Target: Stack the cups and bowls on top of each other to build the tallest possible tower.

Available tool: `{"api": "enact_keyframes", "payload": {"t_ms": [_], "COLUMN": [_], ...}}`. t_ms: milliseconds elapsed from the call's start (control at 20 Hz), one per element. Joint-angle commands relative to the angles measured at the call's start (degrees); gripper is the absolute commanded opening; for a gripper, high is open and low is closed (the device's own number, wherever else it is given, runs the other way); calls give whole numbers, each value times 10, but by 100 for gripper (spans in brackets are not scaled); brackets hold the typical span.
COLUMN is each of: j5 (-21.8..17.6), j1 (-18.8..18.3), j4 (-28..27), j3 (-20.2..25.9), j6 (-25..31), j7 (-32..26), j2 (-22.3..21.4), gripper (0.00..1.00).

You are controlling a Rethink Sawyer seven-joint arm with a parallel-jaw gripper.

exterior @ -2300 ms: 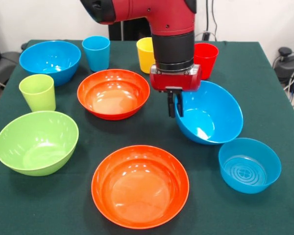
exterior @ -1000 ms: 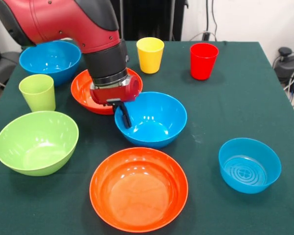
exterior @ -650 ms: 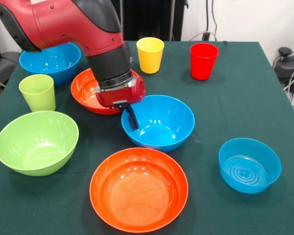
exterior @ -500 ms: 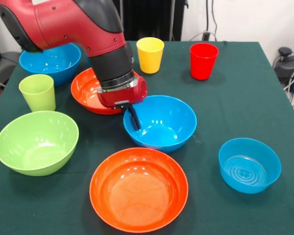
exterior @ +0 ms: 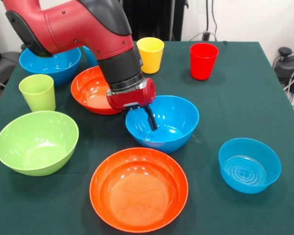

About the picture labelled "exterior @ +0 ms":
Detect red cup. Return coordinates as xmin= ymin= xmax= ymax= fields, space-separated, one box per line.
xmin=190 ymin=43 xmax=220 ymax=81

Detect lime green cup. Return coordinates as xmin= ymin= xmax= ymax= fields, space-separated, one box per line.
xmin=18 ymin=74 xmax=56 ymax=113

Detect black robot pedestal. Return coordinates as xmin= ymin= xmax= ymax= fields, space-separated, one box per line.
xmin=122 ymin=0 xmax=189 ymax=42

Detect light blue cup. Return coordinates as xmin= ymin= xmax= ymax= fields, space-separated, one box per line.
xmin=82 ymin=46 xmax=99 ymax=67

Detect yellow cup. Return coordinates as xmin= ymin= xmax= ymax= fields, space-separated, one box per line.
xmin=136 ymin=37 xmax=165 ymax=74

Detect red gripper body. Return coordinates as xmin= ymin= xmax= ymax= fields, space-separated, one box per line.
xmin=106 ymin=78 xmax=157 ymax=111

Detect small blue bowl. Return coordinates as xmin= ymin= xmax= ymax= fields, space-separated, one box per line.
xmin=218 ymin=138 xmax=282 ymax=194

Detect dark green tablecloth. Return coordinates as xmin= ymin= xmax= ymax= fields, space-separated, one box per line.
xmin=0 ymin=40 xmax=294 ymax=235

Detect black wall cables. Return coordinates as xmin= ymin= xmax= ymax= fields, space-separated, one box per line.
xmin=202 ymin=0 xmax=218 ymax=41

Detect orange bowl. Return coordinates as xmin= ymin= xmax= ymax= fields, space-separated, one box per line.
xmin=71 ymin=66 xmax=123 ymax=116
xmin=89 ymin=147 xmax=189 ymax=233

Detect green bowl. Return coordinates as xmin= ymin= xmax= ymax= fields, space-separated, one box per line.
xmin=0 ymin=110 xmax=79 ymax=177

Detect large blue bowl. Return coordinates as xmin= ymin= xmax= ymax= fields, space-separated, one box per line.
xmin=19 ymin=47 xmax=82 ymax=87
xmin=125 ymin=95 xmax=200 ymax=154

